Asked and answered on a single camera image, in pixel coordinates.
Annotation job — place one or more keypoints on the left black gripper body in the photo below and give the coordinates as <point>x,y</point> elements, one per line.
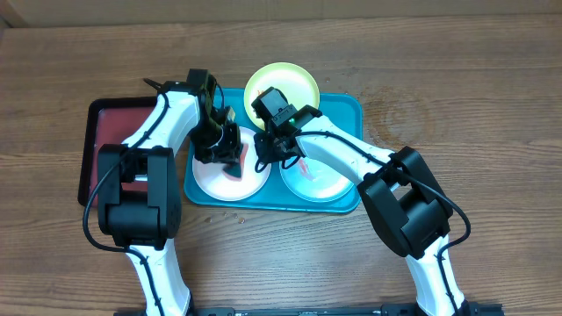
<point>211,144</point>

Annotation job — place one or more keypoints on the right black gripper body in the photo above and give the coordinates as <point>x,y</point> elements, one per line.
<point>270,151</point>

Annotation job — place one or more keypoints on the green and orange sponge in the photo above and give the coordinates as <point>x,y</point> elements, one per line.
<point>235,171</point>

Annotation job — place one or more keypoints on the white plastic plate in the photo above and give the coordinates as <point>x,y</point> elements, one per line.
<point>213,180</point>

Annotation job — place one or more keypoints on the yellow-green plastic plate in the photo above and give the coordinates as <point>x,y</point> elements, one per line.
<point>298,86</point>

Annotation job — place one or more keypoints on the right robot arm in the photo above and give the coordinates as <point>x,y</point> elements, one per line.
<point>405,204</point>

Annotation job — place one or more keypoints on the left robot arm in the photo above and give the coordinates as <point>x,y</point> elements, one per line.
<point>137,194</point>

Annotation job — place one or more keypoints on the teal plastic serving tray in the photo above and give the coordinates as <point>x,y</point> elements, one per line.
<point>346,113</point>

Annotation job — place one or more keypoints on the black and red tray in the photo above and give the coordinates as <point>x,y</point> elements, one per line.
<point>109,121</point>

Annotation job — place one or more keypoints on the light blue plastic plate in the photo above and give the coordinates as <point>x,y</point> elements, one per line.
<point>315,181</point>

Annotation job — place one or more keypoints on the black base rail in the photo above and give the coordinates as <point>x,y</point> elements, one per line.
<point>473,309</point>

